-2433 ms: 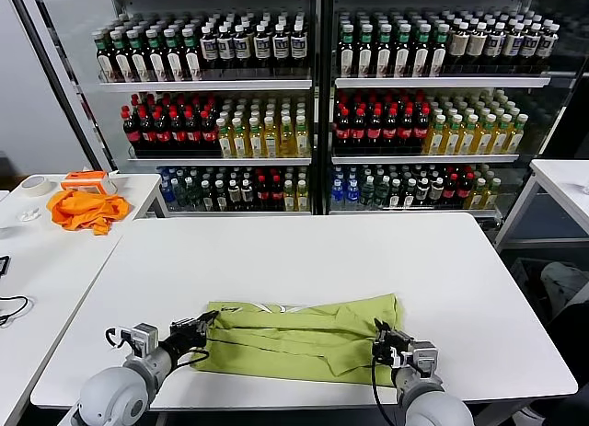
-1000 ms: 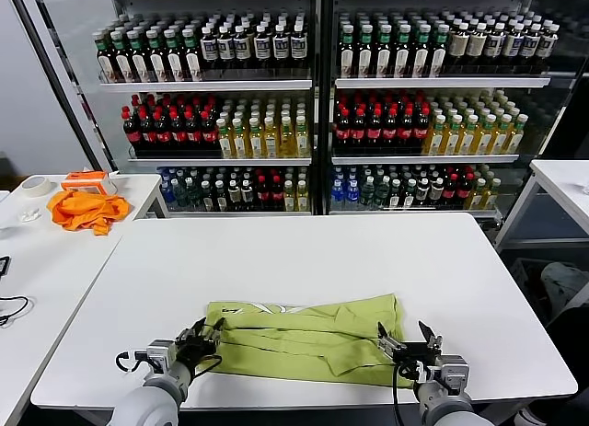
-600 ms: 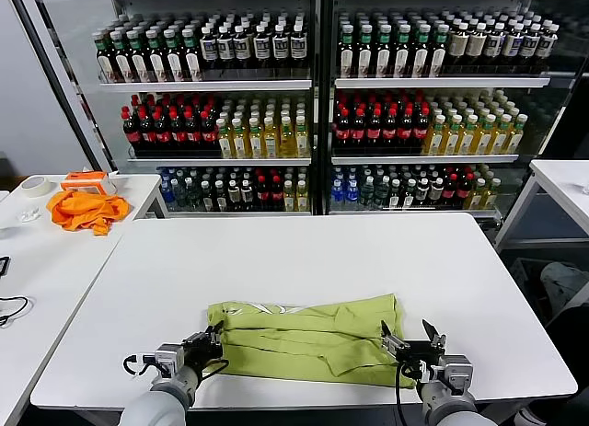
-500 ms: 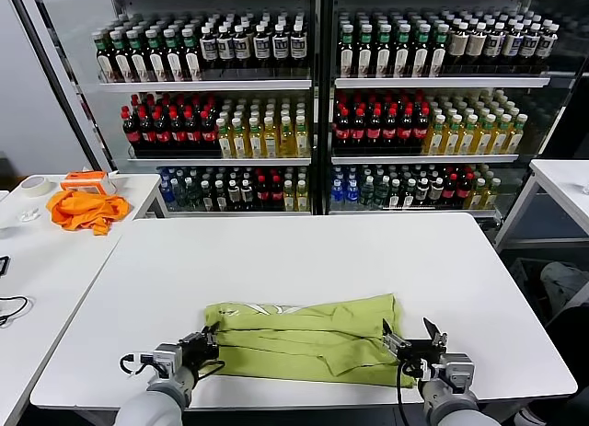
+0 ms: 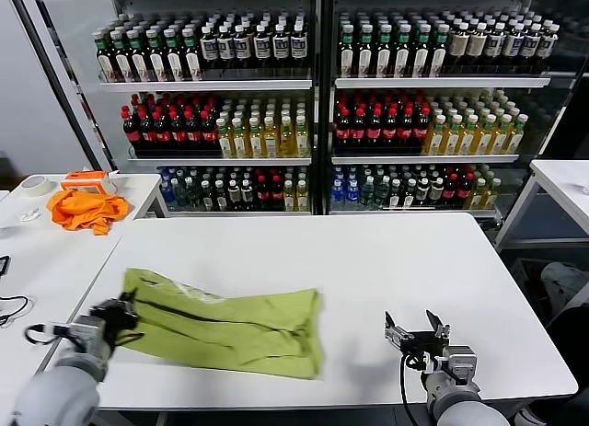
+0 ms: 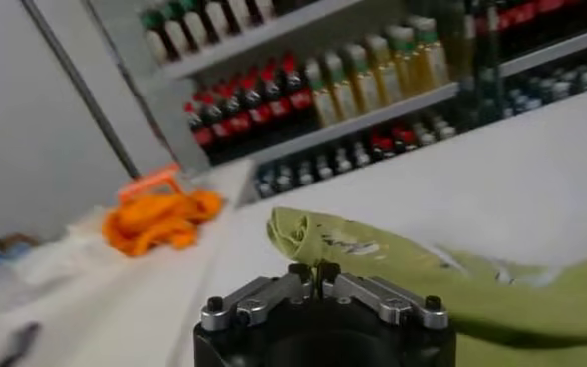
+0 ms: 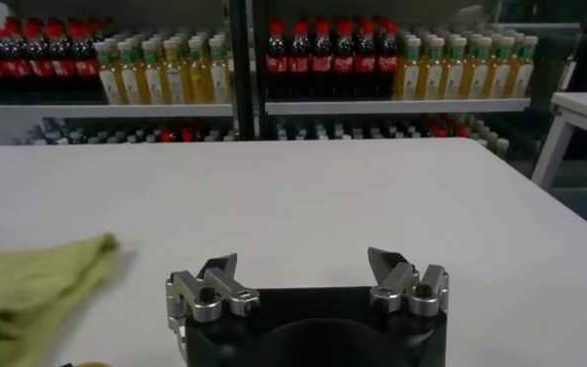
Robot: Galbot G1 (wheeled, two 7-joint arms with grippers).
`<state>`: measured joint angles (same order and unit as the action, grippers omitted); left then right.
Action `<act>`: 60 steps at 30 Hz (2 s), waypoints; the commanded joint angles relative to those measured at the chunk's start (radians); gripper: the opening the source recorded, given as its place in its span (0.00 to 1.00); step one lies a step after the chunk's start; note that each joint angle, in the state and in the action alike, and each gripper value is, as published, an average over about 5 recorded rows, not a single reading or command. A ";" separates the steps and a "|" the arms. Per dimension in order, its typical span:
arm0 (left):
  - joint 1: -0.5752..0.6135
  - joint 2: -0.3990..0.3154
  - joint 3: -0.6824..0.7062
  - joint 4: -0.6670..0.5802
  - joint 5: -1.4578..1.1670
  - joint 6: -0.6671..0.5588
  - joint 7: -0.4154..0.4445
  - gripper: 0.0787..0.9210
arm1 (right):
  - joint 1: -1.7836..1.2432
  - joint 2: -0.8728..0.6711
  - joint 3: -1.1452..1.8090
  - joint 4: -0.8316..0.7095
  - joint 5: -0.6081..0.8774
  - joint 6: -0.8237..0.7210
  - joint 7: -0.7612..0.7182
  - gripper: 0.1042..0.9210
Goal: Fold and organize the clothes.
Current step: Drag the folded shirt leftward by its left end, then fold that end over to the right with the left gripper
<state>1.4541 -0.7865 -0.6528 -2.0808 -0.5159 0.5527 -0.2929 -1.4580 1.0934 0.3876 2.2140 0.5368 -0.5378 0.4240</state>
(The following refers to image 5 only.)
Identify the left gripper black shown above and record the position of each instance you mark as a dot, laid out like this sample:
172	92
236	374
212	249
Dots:
112	318

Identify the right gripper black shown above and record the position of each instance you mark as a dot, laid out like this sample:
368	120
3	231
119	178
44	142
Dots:
423	341

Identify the light green polo shirt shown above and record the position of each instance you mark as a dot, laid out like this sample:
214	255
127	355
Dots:
239	329

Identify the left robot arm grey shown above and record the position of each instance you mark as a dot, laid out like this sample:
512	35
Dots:
55	394

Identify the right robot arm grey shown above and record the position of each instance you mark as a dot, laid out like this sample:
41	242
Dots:
465	412

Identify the white side table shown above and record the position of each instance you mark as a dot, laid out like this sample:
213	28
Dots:
46	260
561	177

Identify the crumpled orange cloth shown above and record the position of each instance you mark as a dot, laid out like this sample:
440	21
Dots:
87	210

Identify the blue water bottle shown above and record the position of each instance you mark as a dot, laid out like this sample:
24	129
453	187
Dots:
352	195
338	195
167	192

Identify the clear green bottle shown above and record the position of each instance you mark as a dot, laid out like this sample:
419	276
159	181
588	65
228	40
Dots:
193	194
181	193
382	193
367	193

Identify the black crate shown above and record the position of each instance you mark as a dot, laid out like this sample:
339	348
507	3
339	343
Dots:
524	274

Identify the orange and white box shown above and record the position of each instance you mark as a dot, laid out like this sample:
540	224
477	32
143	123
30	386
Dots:
80	183

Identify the black phone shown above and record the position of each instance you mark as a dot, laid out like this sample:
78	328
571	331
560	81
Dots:
3	265

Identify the dark bottle white cap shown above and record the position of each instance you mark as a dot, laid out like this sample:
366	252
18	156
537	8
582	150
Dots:
207	196
221	196

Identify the small white plastic object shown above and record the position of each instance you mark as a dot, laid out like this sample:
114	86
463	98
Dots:
28	214

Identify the dark bottle white label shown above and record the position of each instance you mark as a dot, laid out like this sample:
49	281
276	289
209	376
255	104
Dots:
436	189
247	192
234	192
423	190

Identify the white tape roll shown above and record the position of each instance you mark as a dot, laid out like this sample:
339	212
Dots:
37	192

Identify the small cola bottle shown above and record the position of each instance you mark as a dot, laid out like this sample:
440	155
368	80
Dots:
262	190
466	187
452	187
276	190

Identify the small yellow drink bottle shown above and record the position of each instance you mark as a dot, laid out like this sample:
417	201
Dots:
302	196
493	192
480	194
289	197

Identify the grey fabric bundle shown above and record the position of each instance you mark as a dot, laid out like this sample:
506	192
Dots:
561	281

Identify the yellow drink bottle white cap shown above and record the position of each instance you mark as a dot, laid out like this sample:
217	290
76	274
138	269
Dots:
225	141
272	140
240	141
256	140
303	139
288	139

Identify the glass drinks cabinet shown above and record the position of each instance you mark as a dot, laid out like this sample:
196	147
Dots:
316	122
329	122

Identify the dark bottle green cap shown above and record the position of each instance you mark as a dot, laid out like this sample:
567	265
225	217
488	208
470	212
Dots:
105	58
156	56
121	57
403	53
366	53
421	53
191	55
138	57
439	52
174	55
384	53
347	53

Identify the dark bottle blue label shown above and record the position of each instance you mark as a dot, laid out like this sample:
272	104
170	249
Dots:
209	49
262	47
242	47
547	44
225	48
530	44
299	46
281	46
494	44
512	44

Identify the open glass cabinet door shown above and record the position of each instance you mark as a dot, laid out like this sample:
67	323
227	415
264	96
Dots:
570	99

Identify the dark bottle tan label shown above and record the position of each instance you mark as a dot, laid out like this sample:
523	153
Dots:
459	44
477	44

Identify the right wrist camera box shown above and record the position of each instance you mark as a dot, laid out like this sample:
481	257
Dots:
461	359

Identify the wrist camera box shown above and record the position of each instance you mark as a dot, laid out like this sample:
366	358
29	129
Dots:
461	359
85	329

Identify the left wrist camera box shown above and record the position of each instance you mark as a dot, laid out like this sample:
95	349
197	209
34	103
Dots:
85	329

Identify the black door frame bar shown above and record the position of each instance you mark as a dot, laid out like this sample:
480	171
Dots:
60	76

